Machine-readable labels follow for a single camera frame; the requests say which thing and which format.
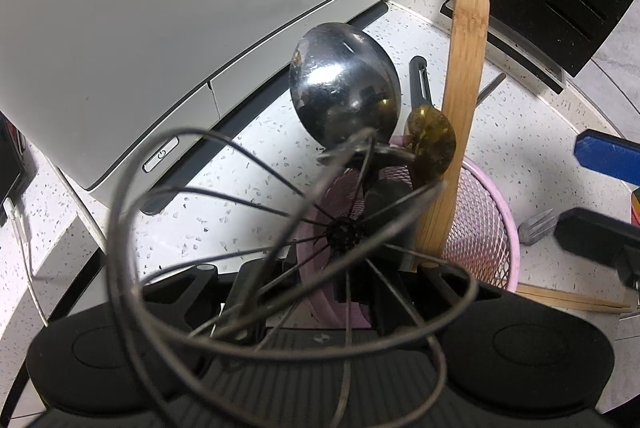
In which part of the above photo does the wooden chopstick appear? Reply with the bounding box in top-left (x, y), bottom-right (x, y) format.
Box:
top-left (516, 283), bottom-right (631, 311)
top-left (522, 294), bottom-right (630, 315)

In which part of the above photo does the pink mesh utensil cup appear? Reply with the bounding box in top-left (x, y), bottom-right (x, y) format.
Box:
top-left (294, 157), bottom-right (520, 328)

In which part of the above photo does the bamboo spatula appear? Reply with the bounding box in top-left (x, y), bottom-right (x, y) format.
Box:
top-left (416, 0), bottom-right (489, 258)

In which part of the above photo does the dark green peeler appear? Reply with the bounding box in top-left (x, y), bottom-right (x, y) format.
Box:
top-left (409, 56), bottom-right (433, 109)

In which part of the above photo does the large spoon wooden handle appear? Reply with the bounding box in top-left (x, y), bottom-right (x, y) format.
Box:
top-left (288, 22), bottom-right (409, 167)

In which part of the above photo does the steel wire whisk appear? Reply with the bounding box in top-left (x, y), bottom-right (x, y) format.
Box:
top-left (105, 127), bottom-right (481, 428)

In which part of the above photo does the white utensil sterilizer appliance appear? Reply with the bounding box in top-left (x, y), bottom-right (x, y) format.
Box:
top-left (1, 0), bottom-right (381, 204)

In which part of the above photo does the black tablet device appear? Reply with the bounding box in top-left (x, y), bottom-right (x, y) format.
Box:
top-left (0, 115), bottom-right (26, 225)

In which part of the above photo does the white charging cable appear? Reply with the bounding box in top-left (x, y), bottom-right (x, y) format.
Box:
top-left (3, 197), bottom-right (51, 326)

